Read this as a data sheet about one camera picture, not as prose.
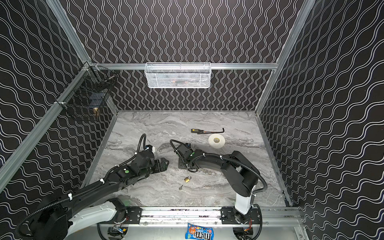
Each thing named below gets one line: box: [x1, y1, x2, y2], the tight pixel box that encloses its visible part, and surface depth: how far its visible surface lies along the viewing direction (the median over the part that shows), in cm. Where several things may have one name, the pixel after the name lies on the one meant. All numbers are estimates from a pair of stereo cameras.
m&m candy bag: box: [185, 222, 215, 240], surface depth 70 cm
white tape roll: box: [208, 133, 226, 149], surface depth 105 cm
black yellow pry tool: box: [191, 127, 225, 134], surface depth 109 cm
